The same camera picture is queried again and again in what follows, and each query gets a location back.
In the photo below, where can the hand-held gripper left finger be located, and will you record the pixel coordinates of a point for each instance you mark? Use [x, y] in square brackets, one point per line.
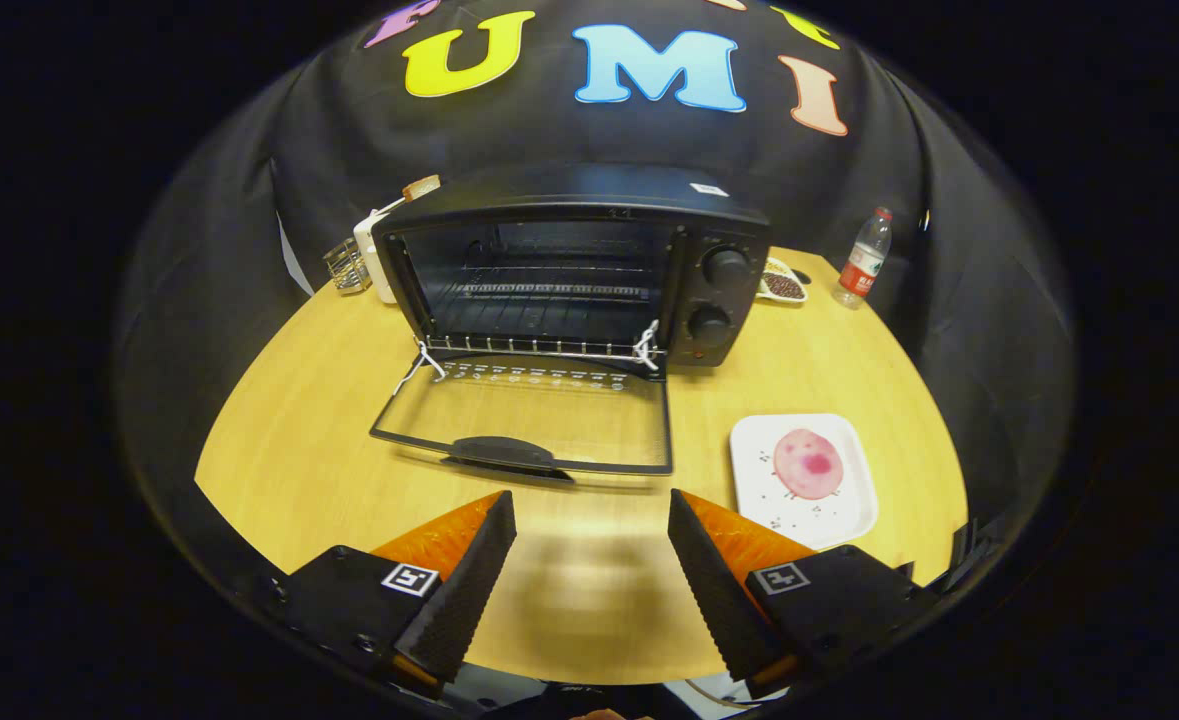
[464, 590]

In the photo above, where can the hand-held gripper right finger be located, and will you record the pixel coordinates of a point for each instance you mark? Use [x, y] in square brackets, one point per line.
[714, 590]

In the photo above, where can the white rectangular food plate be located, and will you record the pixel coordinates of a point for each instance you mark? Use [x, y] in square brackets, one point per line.
[759, 500]

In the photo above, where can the round pink ham slice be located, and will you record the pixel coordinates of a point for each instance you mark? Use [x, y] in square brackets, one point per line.
[809, 465]

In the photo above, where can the black toaster oven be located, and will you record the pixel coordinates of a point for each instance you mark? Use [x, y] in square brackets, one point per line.
[719, 300]

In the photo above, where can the white pop-up toaster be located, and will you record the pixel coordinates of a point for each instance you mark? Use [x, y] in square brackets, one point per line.
[371, 260]

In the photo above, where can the white divided bean dish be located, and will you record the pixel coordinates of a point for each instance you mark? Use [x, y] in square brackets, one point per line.
[781, 287]

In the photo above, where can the red label water bottle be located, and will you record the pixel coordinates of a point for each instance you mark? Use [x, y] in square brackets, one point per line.
[864, 265]

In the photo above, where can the brown toast slice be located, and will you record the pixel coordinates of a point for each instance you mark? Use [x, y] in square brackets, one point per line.
[421, 187]

